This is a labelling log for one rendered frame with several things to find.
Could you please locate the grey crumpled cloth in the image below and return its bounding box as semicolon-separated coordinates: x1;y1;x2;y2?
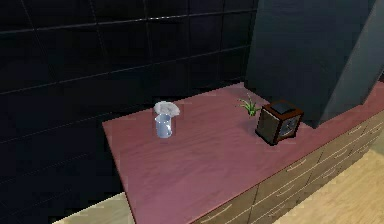
153;100;181;118

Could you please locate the red topped drawer chest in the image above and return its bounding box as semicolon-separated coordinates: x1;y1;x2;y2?
101;80;384;224

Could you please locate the small green plant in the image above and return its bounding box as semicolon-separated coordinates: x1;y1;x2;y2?
237;94;262;118

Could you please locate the dark brown box clock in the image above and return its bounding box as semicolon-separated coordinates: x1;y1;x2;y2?
254;99;305;147

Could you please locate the dark grey tall cabinet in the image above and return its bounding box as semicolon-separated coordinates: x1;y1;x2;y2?
243;0;384;130

